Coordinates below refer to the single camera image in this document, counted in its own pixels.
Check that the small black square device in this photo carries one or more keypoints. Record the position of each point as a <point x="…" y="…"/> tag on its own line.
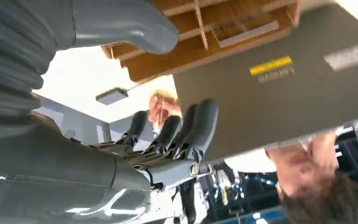
<point x="111" y="96"/>

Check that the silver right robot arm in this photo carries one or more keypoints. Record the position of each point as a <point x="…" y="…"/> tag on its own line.
<point x="15" y="55"/>

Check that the wooden card box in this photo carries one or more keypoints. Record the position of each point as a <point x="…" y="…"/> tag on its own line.
<point x="172" y="58"/>

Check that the person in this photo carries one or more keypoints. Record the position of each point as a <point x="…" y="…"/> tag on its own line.
<point x="302" y="173"/>

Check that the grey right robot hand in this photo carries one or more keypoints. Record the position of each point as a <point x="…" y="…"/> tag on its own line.
<point x="58" y="173"/>

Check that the grey laptop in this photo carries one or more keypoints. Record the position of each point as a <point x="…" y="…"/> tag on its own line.
<point x="259" y="105"/>

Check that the grey slanted kiosk stand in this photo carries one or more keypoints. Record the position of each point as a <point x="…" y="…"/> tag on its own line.
<point x="83" y="123"/>

